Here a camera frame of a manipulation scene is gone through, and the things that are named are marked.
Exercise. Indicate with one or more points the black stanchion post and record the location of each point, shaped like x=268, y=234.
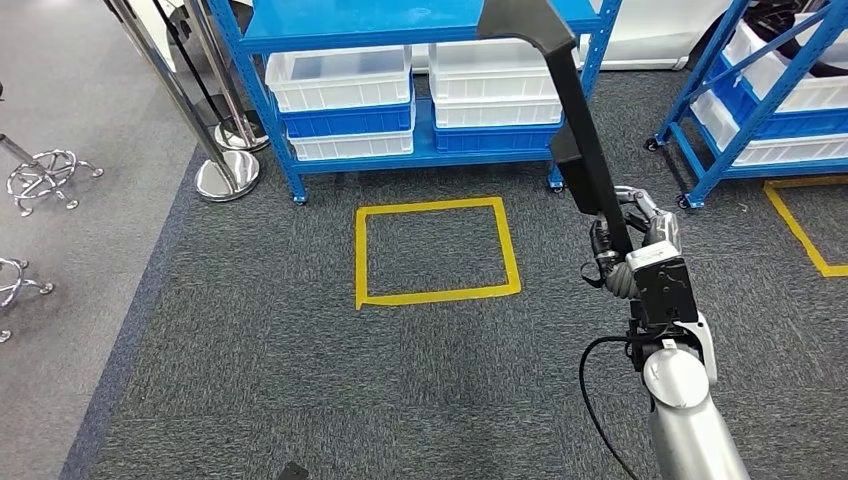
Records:
x=187, y=61

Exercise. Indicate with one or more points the white car with red stripe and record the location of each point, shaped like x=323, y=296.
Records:
x=649, y=33

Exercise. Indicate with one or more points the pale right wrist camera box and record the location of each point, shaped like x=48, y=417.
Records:
x=662, y=291

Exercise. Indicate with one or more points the blue metal shelf rack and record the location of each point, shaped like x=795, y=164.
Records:
x=371, y=20
x=729, y=156

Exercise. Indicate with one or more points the long black plastic trim part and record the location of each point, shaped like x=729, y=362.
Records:
x=586, y=159

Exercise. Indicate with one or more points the chrome chair base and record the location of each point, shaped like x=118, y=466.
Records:
x=20, y=151
x=45, y=288

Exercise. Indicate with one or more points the black curved parts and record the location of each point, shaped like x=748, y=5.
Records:
x=782, y=16

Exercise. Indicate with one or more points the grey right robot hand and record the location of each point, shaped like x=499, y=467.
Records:
x=662, y=230

